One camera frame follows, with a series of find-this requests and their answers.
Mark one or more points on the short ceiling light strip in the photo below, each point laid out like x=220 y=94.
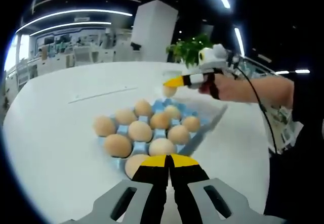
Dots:
x=302 y=71
x=282 y=72

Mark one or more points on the white square pillar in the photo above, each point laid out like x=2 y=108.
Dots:
x=154 y=29

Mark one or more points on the white ceiling air conditioner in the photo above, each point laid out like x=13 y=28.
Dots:
x=81 y=19

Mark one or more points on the blue egg tray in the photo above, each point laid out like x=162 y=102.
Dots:
x=162 y=104

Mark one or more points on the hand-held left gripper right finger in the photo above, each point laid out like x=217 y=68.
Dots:
x=187 y=181

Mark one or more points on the white plant pot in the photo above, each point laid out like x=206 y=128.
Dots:
x=188 y=70

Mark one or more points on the white low cabinet row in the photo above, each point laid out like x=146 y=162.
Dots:
x=50 y=66

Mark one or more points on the single tan egg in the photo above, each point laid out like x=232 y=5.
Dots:
x=169 y=92

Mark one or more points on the green potted plant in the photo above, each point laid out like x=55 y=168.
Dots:
x=187 y=49

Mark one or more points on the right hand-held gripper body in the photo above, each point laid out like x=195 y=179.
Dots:
x=215 y=58

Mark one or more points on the white worn device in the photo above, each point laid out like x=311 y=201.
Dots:
x=286 y=130

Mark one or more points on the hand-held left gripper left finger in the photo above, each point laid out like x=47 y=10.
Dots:
x=149 y=181

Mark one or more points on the person's right hand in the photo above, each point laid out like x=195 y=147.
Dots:
x=224 y=90

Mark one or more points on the white table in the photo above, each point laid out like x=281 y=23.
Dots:
x=55 y=145

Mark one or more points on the cluster of tan eggs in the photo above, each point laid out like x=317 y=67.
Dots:
x=140 y=131

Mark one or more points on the person's black clothing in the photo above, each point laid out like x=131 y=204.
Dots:
x=298 y=183

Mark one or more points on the small black device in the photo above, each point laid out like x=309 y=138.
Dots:
x=136 y=46

